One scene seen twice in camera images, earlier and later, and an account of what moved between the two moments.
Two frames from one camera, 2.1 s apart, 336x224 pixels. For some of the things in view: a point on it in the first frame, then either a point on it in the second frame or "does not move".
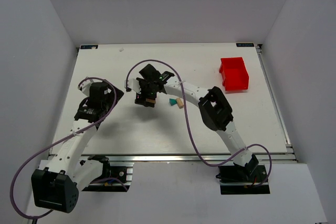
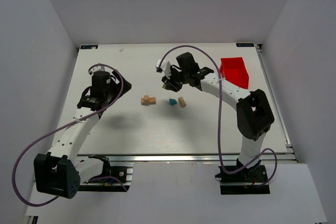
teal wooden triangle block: (172, 101) does not move
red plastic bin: (235, 76) does not move
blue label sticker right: (244, 44) does not move
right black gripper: (145, 97) -> (171, 82)
